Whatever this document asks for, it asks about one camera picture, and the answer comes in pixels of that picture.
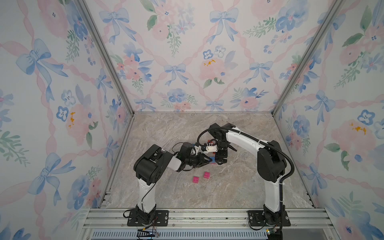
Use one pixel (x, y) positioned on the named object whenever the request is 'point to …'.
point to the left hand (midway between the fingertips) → (212, 161)
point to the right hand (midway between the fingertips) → (221, 153)
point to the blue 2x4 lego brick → (213, 159)
